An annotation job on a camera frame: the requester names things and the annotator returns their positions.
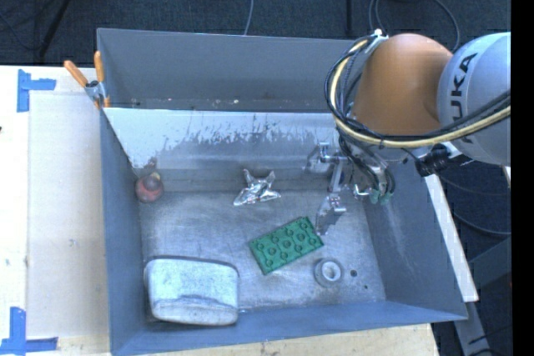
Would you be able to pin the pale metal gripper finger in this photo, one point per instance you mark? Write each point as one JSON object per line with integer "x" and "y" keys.
{"x": 329, "y": 214}
{"x": 319, "y": 156}

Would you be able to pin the dark green flat block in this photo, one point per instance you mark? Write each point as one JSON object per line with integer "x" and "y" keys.
{"x": 285, "y": 245}

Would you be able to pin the clear crumpled plastic piece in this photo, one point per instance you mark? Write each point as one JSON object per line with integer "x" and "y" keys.
{"x": 255, "y": 192}

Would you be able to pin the grey metal bin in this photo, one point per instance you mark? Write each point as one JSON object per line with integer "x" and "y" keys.
{"x": 200, "y": 233}

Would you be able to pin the pale grey rounded box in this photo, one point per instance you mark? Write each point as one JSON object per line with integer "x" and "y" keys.
{"x": 189, "y": 289}

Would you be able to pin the red-brown toy fruit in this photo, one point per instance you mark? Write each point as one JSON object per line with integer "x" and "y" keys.
{"x": 148, "y": 188}

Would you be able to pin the black cylinder on white bracket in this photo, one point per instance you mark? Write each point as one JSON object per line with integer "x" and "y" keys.
{"x": 434, "y": 163}

